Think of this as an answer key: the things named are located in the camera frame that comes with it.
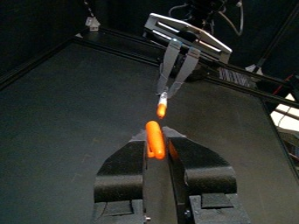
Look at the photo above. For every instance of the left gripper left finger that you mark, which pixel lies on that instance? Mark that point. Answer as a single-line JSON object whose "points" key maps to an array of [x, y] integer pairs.
{"points": [[121, 175]]}

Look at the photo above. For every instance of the orange pen cap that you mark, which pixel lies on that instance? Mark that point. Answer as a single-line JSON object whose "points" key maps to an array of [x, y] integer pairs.
{"points": [[155, 140]]}

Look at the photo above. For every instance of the grey marker pen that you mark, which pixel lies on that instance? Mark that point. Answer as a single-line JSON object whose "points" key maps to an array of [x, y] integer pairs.
{"points": [[162, 107]]}

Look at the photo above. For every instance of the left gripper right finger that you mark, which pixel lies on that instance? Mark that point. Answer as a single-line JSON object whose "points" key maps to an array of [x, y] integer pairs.
{"points": [[209, 172]]}

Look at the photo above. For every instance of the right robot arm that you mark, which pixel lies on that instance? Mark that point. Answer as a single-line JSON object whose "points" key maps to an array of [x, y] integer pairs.
{"points": [[206, 8]]}

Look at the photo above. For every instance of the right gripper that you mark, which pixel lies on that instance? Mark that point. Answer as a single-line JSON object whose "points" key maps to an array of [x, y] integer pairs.
{"points": [[194, 36]]}

